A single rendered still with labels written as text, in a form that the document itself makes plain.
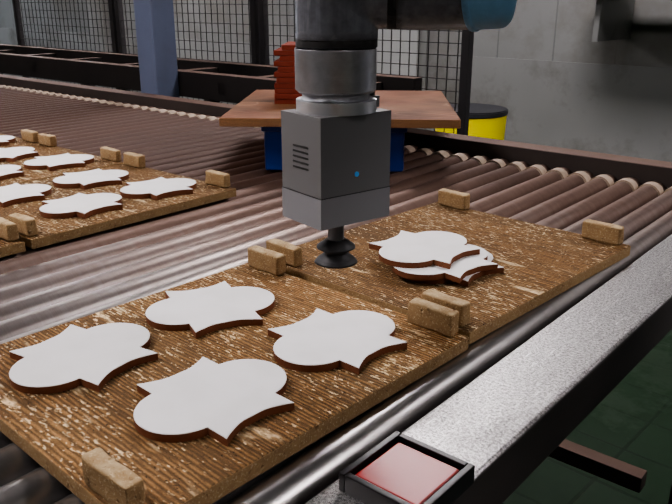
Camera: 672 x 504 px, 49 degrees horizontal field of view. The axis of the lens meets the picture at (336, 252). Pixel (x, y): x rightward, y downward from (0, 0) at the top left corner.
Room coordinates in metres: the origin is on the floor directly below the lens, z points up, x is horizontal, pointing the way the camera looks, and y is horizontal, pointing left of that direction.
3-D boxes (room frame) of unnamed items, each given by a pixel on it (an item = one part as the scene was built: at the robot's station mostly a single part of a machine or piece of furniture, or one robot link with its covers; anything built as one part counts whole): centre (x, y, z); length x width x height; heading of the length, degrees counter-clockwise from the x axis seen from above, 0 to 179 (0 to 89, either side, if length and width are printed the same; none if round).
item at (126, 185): (1.31, 0.45, 0.94); 0.41 x 0.35 x 0.04; 140
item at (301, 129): (0.70, 0.00, 1.13); 0.10 x 0.09 x 0.16; 38
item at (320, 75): (0.70, 0.00, 1.21); 0.08 x 0.08 x 0.05
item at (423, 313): (0.73, -0.11, 0.95); 0.06 x 0.02 x 0.03; 47
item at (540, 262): (0.99, -0.16, 0.93); 0.41 x 0.35 x 0.02; 136
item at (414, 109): (1.77, -0.02, 1.03); 0.50 x 0.50 x 0.02; 87
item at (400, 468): (0.48, -0.06, 0.92); 0.06 x 0.06 x 0.01; 50
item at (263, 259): (0.91, 0.09, 0.95); 0.06 x 0.02 x 0.03; 47
